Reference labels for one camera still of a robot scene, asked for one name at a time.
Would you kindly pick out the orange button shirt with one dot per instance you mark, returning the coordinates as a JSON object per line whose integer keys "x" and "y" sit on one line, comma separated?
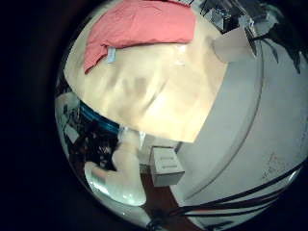
{"x": 138, "y": 25}

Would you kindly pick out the white cardboard box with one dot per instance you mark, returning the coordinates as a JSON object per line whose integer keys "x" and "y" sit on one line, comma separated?
{"x": 166, "y": 166}

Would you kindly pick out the blue table edge strip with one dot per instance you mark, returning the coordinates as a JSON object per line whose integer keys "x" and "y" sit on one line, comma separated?
{"x": 96, "y": 118}

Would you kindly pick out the black electronics clutter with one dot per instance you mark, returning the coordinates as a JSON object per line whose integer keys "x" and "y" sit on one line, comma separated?
{"x": 96, "y": 144}

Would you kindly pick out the white plant pot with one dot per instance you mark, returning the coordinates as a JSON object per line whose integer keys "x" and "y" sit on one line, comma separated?
{"x": 229, "y": 48}

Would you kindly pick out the dark lab equipment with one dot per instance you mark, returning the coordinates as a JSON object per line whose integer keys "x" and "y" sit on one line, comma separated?
{"x": 231, "y": 16}

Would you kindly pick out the green leafy plant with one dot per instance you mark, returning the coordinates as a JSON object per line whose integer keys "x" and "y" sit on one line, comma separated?
{"x": 282, "y": 41}

